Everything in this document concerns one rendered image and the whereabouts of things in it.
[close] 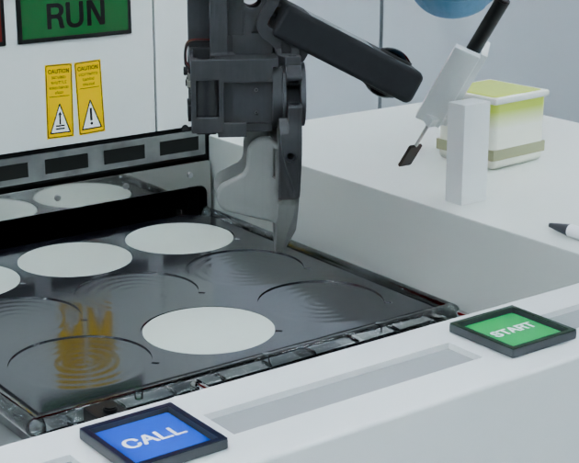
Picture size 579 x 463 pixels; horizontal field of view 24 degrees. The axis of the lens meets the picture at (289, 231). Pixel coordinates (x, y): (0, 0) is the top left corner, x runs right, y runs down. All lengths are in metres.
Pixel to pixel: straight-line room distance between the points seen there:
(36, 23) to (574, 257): 0.54
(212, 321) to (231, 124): 0.17
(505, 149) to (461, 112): 0.15
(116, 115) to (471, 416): 0.64
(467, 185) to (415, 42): 2.44
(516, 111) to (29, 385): 0.54
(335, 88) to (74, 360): 2.47
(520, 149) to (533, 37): 2.60
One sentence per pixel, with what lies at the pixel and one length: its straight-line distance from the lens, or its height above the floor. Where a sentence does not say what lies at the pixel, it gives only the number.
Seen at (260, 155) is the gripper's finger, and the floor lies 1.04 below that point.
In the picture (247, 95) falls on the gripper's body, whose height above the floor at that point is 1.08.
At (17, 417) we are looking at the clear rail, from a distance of 0.89.
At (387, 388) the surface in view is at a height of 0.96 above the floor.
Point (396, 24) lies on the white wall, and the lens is 3.49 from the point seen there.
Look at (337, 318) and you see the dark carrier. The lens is 1.04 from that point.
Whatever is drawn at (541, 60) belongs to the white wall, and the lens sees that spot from 3.89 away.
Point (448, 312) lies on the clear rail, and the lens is 1.06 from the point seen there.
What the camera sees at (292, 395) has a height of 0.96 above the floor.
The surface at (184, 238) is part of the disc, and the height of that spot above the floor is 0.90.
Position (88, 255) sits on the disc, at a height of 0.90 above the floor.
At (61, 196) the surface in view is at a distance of 1.28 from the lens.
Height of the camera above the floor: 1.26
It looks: 17 degrees down
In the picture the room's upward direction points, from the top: straight up
